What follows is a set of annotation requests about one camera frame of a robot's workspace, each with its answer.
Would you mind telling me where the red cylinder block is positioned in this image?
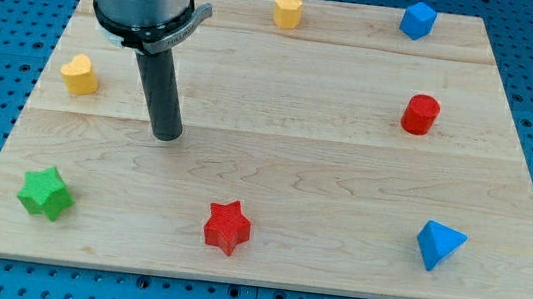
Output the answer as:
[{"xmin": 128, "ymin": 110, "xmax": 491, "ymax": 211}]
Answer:
[{"xmin": 400, "ymin": 94, "xmax": 441, "ymax": 136}]

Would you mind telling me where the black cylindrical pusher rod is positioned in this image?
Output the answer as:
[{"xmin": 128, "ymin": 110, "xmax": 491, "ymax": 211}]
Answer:
[{"xmin": 136, "ymin": 50, "xmax": 183, "ymax": 141}]

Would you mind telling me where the yellow hexagon block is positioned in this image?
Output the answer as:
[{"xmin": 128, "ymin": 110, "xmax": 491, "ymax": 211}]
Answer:
[{"xmin": 273, "ymin": 0, "xmax": 303, "ymax": 30}]

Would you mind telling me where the yellow heart block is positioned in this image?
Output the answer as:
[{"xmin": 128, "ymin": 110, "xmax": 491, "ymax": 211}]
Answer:
[{"xmin": 60, "ymin": 54, "xmax": 99, "ymax": 96}]

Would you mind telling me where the wooden board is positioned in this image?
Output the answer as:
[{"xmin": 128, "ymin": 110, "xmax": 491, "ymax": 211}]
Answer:
[{"xmin": 0, "ymin": 0, "xmax": 533, "ymax": 299}]

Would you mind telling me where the red star block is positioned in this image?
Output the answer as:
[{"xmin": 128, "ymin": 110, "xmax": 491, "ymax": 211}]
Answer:
[{"xmin": 203, "ymin": 200, "xmax": 252, "ymax": 257}]

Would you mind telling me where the blue cube block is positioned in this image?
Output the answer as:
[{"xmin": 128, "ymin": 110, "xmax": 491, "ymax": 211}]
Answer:
[{"xmin": 399, "ymin": 2, "xmax": 438, "ymax": 40}]

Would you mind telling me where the blue triangle block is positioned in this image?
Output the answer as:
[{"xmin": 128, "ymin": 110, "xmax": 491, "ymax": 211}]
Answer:
[{"xmin": 416, "ymin": 220, "xmax": 468, "ymax": 271}]

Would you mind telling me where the green star block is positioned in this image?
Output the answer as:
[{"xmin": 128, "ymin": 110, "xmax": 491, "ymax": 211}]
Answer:
[{"xmin": 17, "ymin": 166, "xmax": 75, "ymax": 222}]

